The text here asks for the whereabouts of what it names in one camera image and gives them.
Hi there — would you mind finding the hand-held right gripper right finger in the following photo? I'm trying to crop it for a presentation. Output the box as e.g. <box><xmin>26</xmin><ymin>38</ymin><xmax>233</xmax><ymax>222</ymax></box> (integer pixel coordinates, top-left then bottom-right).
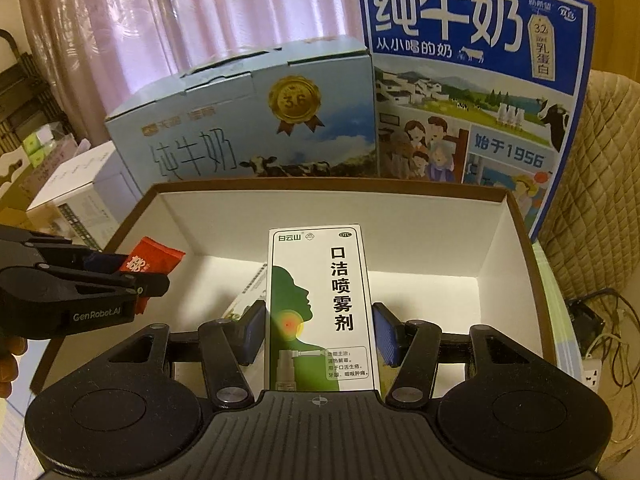
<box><xmin>372</xmin><ymin>301</ymin><xmax>527</xmax><ymax>407</ymax></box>

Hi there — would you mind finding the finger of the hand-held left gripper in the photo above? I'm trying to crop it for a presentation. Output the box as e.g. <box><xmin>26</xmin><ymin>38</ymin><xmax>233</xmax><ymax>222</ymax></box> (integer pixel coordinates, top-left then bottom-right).
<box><xmin>0</xmin><ymin>224</ymin><xmax>125</xmax><ymax>276</ymax></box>
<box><xmin>45</xmin><ymin>262</ymin><xmax>172</xmax><ymax>302</ymax></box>

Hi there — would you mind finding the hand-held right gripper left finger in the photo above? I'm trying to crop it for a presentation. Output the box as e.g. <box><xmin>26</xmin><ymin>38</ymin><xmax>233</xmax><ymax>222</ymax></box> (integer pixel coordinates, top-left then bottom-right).
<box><xmin>102</xmin><ymin>301</ymin><xmax>267</xmax><ymax>407</ymax></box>

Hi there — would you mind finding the white green medicine box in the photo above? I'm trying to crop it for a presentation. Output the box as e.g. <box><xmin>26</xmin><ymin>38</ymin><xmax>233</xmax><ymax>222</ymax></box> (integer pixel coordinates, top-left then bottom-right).
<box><xmin>219</xmin><ymin>262</ymin><xmax>268</xmax><ymax>322</ymax></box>

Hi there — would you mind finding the red snack packet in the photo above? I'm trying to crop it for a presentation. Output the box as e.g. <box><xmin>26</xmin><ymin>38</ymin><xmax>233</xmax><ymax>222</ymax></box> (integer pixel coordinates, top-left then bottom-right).
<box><xmin>119</xmin><ymin>236</ymin><xmax>187</xmax><ymax>315</ymax></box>

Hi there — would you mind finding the white green spray box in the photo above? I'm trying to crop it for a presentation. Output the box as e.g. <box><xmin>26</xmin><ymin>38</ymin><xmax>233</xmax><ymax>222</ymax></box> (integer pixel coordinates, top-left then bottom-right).
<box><xmin>264</xmin><ymin>222</ymin><xmax>382</xmax><ymax>393</ymax></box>

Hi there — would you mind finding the brown cardboard box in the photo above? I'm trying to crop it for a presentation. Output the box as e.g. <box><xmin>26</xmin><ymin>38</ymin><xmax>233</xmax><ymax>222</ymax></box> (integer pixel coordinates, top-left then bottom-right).
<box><xmin>29</xmin><ymin>176</ymin><xmax>558</xmax><ymax>397</ymax></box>

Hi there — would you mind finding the person's left hand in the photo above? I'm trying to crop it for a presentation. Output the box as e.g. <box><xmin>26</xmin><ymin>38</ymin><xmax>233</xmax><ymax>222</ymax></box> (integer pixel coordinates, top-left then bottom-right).
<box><xmin>0</xmin><ymin>335</ymin><xmax>28</xmax><ymax>402</ymax></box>

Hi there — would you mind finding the white appliance box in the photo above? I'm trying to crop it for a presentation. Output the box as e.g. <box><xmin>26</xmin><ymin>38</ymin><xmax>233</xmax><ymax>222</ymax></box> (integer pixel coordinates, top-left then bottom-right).
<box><xmin>26</xmin><ymin>139</ymin><xmax>135</xmax><ymax>256</ymax></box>

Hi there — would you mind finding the dark wooden shelf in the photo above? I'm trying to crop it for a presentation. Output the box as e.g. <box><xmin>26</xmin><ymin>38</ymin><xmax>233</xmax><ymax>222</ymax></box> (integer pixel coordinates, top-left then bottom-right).
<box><xmin>0</xmin><ymin>29</ymin><xmax>77</xmax><ymax>233</ymax></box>

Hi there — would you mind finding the light blue milk carton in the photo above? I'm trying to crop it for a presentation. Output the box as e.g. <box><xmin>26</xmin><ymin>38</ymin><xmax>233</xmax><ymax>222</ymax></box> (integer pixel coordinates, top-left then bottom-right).
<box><xmin>104</xmin><ymin>37</ymin><xmax>379</xmax><ymax>197</ymax></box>

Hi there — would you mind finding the black power adapter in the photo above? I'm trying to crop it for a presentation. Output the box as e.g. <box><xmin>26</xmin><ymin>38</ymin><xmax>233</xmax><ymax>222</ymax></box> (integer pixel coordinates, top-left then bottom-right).
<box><xmin>566</xmin><ymin>299</ymin><xmax>609</xmax><ymax>342</ymax></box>

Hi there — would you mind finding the dark blue milk carton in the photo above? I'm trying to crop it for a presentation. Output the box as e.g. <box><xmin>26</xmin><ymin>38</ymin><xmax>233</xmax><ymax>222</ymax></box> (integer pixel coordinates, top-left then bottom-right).
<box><xmin>355</xmin><ymin>0</ymin><xmax>599</xmax><ymax>245</ymax></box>

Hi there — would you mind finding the pink curtain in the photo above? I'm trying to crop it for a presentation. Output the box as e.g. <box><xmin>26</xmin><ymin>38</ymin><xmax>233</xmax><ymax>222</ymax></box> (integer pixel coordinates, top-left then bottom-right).
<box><xmin>14</xmin><ymin>0</ymin><xmax>506</xmax><ymax>153</ymax></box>

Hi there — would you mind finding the white power strip with cables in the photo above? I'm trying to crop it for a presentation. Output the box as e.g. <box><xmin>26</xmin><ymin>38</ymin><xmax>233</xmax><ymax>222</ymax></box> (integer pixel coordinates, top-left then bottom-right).
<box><xmin>582</xmin><ymin>287</ymin><xmax>640</xmax><ymax>443</ymax></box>

